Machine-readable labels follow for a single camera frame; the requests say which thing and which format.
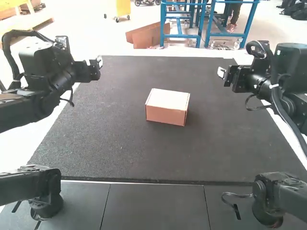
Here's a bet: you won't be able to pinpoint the cardboard box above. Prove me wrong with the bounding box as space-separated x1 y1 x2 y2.
144 88 191 127

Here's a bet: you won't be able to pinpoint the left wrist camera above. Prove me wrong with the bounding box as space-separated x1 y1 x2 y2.
54 35 70 51

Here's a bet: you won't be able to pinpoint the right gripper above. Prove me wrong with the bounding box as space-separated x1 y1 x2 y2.
217 64 256 93

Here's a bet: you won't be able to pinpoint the black mat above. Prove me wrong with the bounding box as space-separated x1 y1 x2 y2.
27 55 307 185

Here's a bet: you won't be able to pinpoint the brown wooden box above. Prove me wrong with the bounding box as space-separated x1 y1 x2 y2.
125 21 171 49

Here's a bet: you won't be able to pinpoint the blue metal frame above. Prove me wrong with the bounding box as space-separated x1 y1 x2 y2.
160 0 212 49
204 0 261 49

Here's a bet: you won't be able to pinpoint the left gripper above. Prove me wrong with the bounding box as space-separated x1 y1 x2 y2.
71 55 104 84

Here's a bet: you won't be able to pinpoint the yellow wheeled cart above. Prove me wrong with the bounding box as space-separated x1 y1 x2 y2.
104 0 132 23

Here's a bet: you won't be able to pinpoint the black bag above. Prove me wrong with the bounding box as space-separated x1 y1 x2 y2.
277 0 307 21

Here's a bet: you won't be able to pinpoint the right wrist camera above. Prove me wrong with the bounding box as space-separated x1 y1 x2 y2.
245 40 271 60

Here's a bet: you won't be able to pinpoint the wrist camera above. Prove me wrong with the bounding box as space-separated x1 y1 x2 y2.
54 35 70 51
245 40 271 60

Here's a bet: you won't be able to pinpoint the person's legs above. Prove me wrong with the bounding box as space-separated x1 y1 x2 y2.
224 0 242 33

